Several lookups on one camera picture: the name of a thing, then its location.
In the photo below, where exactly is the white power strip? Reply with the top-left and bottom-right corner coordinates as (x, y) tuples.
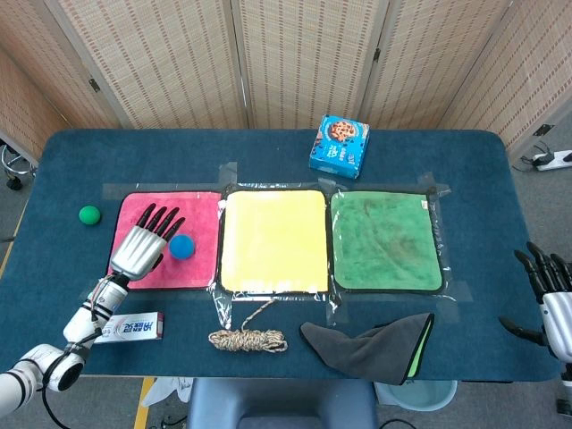
(531, 150), (572, 172)

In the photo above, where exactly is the chrome stool base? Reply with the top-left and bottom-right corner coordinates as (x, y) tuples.
(0, 142), (37, 191)

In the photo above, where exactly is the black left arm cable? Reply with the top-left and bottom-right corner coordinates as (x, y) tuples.
(40, 383), (68, 429)

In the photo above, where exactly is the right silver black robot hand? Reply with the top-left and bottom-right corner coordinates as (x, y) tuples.
(499, 240), (572, 358)

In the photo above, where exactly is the clear adhesive tape strip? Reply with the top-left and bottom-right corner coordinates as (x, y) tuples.
(324, 292), (344, 326)
(208, 290), (234, 332)
(217, 161), (239, 185)

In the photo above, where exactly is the pink microfibre cloth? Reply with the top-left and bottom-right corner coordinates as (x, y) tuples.
(106, 190), (223, 290)

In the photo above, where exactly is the green microfibre cloth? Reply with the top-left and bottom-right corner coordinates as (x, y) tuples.
(329, 189), (444, 295)

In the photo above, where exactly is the yellow microfibre cloth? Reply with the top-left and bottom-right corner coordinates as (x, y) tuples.
(218, 189), (331, 294)

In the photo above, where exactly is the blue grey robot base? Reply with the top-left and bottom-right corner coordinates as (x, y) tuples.
(186, 378), (380, 429)

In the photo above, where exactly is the beige braided rope bundle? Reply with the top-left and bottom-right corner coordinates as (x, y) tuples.
(207, 298), (289, 354)

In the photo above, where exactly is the light blue plastic bucket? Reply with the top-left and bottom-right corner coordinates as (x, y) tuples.
(374, 379), (458, 412)

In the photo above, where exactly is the grey folded cloth green lining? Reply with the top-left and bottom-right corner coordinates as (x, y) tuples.
(299, 312), (436, 385)

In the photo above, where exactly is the white crumpled cloth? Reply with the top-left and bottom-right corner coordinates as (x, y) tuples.
(141, 377), (194, 408)

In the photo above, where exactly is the blue foam ball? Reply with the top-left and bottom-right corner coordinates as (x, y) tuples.
(168, 234), (197, 261)

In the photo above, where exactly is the white red toothpaste box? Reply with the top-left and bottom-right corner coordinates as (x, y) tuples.
(93, 311), (164, 344)

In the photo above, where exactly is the woven bamboo folding screen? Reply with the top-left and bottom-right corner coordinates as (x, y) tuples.
(0, 0), (572, 157)

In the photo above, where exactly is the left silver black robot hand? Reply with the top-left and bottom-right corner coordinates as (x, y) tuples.
(110, 203), (187, 282)

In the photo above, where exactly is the blue cookie box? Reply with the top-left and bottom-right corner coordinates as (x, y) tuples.
(308, 114), (371, 180)

